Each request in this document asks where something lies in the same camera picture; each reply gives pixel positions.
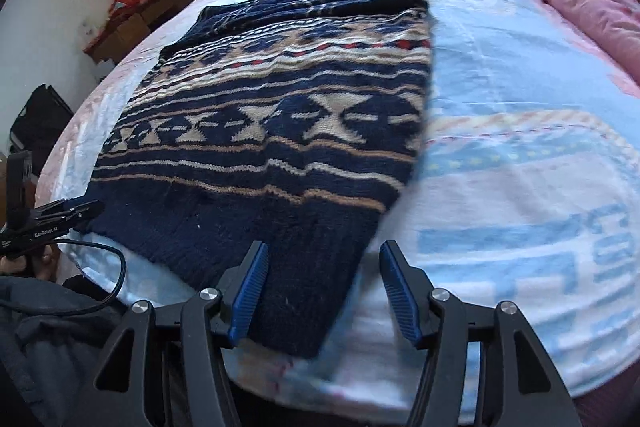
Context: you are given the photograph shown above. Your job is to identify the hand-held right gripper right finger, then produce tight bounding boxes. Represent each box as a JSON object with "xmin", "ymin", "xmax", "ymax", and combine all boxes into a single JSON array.
[{"xmin": 379, "ymin": 239, "xmax": 583, "ymax": 427}]

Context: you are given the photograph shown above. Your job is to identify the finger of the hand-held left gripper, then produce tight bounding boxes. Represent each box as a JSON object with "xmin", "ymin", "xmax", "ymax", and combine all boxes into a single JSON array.
[
  {"xmin": 35, "ymin": 199, "xmax": 83, "ymax": 217},
  {"xmin": 55, "ymin": 200, "xmax": 106, "ymax": 228}
]

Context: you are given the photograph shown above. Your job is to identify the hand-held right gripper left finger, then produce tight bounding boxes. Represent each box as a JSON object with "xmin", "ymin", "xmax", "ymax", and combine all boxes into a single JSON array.
[{"xmin": 70, "ymin": 241, "xmax": 271, "ymax": 427}]

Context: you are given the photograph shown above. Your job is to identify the navy patterned knit sweater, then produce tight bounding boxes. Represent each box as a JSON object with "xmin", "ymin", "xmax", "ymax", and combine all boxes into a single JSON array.
[{"xmin": 82, "ymin": 0, "xmax": 436, "ymax": 358}]

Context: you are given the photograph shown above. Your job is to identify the person's left hand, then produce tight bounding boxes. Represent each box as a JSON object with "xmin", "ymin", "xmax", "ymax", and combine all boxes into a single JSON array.
[{"xmin": 0, "ymin": 244, "xmax": 60, "ymax": 280}]

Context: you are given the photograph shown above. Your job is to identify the black folding chair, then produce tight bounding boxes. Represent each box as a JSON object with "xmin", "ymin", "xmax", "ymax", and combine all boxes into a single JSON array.
[{"xmin": 10, "ymin": 84, "xmax": 76, "ymax": 158}]

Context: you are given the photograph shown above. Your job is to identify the person's dark jacket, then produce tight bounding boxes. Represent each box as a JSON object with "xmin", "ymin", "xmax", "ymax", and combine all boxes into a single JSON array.
[{"xmin": 0, "ymin": 274, "xmax": 166, "ymax": 427}]

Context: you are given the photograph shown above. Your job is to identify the bed with patterned sheet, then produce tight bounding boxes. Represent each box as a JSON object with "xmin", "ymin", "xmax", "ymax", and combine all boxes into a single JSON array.
[{"xmin": 35, "ymin": 0, "xmax": 640, "ymax": 425}]

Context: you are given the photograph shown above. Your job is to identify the brown wooden desk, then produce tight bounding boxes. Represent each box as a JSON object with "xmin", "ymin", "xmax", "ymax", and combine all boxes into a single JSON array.
[{"xmin": 82, "ymin": 0, "xmax": 197, "ymax": 65}]

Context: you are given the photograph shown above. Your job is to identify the pink quilt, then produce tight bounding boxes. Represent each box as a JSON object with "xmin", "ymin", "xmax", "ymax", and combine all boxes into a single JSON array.
[{"xmin": 532, "ymin": 0, "xmax": 640, "ymax": 92}]

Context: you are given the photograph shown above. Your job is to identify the black cable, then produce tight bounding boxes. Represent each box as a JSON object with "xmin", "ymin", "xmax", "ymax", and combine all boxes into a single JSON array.
[{"xmin": 0, "ymin": 239, "xmax": 127, "ymax": 313}]

